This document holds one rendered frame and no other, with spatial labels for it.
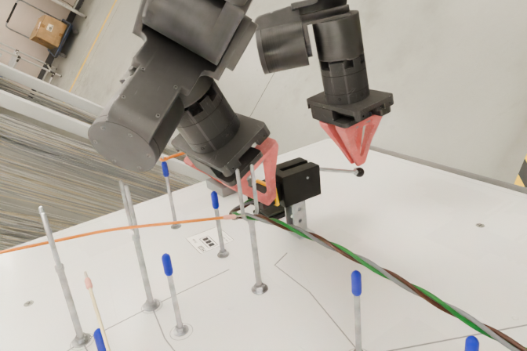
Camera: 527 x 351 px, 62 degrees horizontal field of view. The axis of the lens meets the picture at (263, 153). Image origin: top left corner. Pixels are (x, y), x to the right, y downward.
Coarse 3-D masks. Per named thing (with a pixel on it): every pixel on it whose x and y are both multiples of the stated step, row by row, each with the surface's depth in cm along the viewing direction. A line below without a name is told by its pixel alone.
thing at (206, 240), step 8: (208, 232) 59; (216, 232) 59; (224, 232) 59; (192, 240) 58; (200, 240) 57; (208, 240) 57; (216, 240) 57; (224, 240) 57; (232, 240) 57; (200, 248) 55; (208, 248) 55
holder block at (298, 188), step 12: (276, 168) 54; (288, 168) 55; (300, 168) 54; (312, 168) 54; (276, 180) 53; (288, 180) 52; (300, 180) 53; (312, 180) 54; (288, 192) 52; (300, 192) 53; (312, 192) 55; (288, 204) 53
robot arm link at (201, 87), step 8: (128, 72) 37; (120, 80) 37; (200, 80) 39; (208, 80) 40; (200, 88) 39; (208, 88) 40; (184, 96) 39; (192, 96) 39; (200, 96) 39; (184, 104) 39; (192, 104) 41
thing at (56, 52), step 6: (18, 0) 705; (12, 12) 706; (42, 12) 728; (6, 24) 708; (66, 24) 705; (72, 24) 687; (12, 30) 714; (66, 30) 690; (72, 30) 690; (24, 36) 726; (66, 36) 683; (60, 42) 687; (54, 48) 709; (60, 48) 684; (54, 54) 691; (60, 54) 693
